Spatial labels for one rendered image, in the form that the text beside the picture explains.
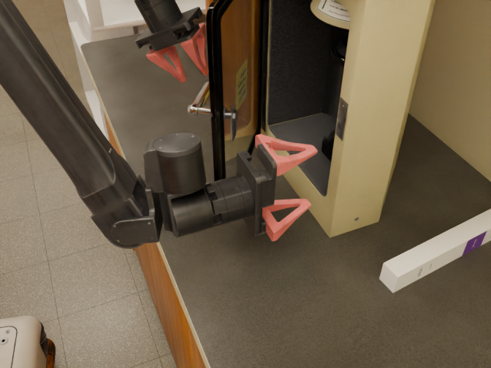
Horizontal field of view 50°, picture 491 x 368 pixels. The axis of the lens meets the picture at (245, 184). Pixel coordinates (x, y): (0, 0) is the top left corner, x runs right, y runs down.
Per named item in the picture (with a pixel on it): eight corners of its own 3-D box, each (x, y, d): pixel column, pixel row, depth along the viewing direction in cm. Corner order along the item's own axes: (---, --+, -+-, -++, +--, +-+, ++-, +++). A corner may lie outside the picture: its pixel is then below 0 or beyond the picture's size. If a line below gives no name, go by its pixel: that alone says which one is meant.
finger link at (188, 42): (189, 72, 92) (163, 23, 87) (224, 61, 88) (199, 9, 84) (175, 92, 87) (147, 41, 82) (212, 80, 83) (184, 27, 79)
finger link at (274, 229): (324, 191, 70) (260, 209, 67) (318, 228, 75) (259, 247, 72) (300, 162, 75) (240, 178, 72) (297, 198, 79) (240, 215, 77)
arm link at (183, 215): (161, 226, 70) (172, 248, 65) (152, 181, 66) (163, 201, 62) (209, 212, 72) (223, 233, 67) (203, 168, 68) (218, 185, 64)
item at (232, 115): (238, 135, 88) (238, 106, 84) (234, 142, 86) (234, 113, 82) (226, 133, 88) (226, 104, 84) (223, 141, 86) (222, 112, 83)
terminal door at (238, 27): (259, 131, 117) (264, -59, 91) (220, 225, 95) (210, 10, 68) (256, 130, 117) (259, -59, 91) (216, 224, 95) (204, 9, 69)
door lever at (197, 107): (234, 94, 91) (234, 81, 89) (218, 124, 84) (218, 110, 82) (204, 90, 92) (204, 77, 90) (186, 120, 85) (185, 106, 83)
